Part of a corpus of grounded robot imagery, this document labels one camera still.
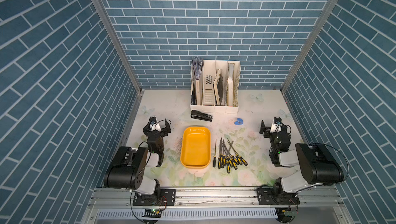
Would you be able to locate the yellow plastic storage tray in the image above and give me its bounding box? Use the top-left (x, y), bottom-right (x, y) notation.
top-left (180, 126), bottom-right (211, 169)

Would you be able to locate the white desktop file organizer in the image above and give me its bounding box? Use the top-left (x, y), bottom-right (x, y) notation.
top-left (190, 57), bottom-right (241, 114)

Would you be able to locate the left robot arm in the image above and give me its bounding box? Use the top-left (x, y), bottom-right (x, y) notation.
top-left (103, 120), bottom-right (171, 202)

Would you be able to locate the framed board in organizer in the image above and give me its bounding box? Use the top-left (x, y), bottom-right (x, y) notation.
top-left (213, 69), bottom-right (223, 106)

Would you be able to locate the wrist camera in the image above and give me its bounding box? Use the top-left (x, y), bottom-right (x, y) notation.
top-left (270, 117), bottom-right (282, 133)
top-left (149, 116), bottom-right (161, 131)

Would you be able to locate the small blue stapler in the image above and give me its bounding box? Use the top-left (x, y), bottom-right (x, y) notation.
top-left (234, 118), bottom-right (244, 125)

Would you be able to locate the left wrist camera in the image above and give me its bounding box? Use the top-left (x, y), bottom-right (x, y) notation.
top-left (149, 116), bottom-right (161, 131)

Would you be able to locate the black stapler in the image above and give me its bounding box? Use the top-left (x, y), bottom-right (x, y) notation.
top-left (190, 110), bottom-right (213, 122)

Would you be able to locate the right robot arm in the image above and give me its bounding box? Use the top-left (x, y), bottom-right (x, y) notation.
top-left (259, 117), bottom-right (348, 197)

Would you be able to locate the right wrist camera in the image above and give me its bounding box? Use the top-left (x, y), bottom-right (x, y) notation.
top-left (270, 117), bottom-right (282, 133)

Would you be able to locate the dark notebook in organizer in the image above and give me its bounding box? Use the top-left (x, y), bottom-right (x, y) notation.
top-left (190, 80), bottom-right (197, 106)

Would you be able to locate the aluminium front rail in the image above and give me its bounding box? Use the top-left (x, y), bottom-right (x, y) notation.
top-left (87, 186), bottom-right (344, 209)

